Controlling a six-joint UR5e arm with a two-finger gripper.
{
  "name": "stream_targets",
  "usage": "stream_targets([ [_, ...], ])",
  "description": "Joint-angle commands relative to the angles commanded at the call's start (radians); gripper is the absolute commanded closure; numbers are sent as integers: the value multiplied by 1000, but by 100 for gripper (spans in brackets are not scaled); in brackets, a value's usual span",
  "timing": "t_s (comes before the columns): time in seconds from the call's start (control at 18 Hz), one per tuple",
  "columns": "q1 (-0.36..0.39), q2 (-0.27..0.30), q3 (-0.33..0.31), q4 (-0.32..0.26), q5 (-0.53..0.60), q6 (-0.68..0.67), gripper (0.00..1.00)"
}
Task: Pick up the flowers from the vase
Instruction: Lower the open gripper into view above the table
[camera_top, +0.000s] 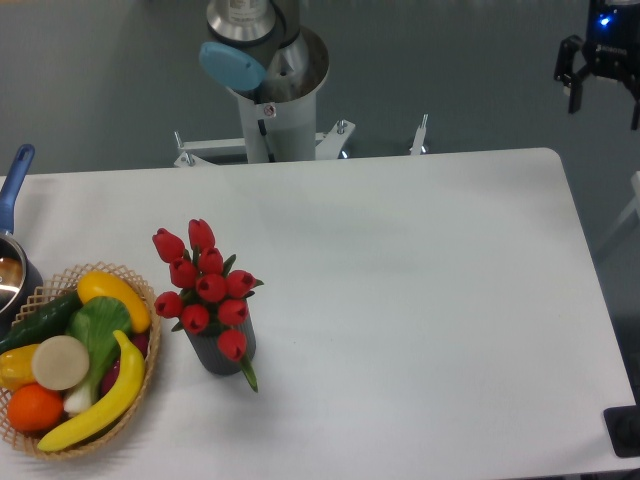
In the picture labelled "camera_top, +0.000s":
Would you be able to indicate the beige round disc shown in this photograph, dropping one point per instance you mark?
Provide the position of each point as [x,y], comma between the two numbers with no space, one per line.
[60,363]

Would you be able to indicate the dark grey ribbed vase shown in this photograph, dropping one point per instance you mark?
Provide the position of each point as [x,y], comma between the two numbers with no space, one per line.
[223,337]

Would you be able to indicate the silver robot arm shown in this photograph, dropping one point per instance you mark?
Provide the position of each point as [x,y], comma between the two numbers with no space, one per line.
[247,36]

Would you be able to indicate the purple vegetable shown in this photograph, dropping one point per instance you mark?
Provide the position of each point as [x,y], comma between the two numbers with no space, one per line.
[141,341]

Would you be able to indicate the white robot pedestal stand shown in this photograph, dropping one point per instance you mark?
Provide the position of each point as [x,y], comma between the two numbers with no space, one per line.
[272,132]

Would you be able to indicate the yellow banana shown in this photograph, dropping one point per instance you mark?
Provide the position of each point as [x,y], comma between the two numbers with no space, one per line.
[106,410]

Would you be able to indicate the woven wicker basket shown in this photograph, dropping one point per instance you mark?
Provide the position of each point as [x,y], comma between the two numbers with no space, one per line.
[57,286]

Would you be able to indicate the red tulip bouquet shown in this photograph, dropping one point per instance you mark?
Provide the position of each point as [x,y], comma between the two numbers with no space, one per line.
[200,274]

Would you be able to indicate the yellow bell pepper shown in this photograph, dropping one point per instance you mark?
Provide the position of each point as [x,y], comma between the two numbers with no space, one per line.
[16,370]

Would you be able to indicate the green cucumber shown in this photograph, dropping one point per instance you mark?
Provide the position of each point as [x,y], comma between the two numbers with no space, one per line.
[49,320]

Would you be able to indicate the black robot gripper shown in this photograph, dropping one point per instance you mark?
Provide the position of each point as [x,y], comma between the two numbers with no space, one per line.
[611,51]

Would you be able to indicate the orange fruit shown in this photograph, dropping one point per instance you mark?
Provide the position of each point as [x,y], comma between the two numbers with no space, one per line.
[33,408]

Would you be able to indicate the black device at table edge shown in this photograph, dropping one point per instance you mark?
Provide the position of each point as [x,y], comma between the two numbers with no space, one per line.
[622,424]

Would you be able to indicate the white frame at right edge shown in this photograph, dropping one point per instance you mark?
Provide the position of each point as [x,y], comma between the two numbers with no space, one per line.
[622,226]

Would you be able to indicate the blue-handled steel saucepan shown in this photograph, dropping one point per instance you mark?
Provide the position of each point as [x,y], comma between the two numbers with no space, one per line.
[19,277]

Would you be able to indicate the green bok choy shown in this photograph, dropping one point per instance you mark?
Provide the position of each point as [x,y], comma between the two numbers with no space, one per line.
[93,325]

